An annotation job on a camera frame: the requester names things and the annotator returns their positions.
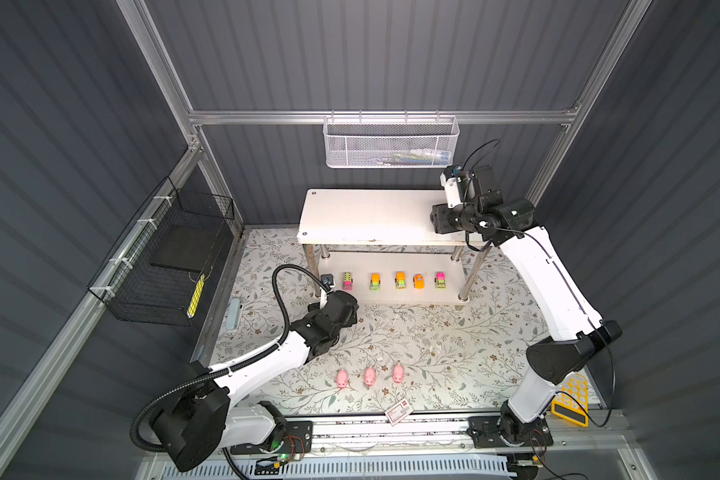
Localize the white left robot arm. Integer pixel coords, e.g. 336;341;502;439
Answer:
129;273;359;472

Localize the white two-tier shelf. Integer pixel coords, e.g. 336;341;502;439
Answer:
297;189;487;305

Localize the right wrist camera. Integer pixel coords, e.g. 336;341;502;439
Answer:
440;165;464;208

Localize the white wire basket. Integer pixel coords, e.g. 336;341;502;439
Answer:
322;115;460;169

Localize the red white card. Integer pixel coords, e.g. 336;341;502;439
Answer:
384;398;413;425

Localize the yellow plastic grid tray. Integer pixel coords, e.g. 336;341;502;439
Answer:
551;373;590;428

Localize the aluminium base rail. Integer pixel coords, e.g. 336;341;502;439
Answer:
155;410;625;457

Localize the orange toy bulldozer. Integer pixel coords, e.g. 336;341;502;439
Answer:
413;274;425;290

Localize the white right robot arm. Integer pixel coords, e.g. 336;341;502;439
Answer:
430;165;622;445

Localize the orange green mixer toy truck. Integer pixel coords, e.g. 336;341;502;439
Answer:
395;271;407;289

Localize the pink toy pig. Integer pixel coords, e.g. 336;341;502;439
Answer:
392;363;405;384
336;369;350;389
364;367;377;387

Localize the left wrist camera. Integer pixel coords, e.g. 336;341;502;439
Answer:
320;274;335;290

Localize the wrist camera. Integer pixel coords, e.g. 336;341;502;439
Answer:
320;274;335;290
440;165;464;208

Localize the black wire basket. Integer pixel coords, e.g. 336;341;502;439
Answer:
88;180;236;326

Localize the yellow green marker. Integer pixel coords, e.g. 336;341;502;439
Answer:
186;274;206;319

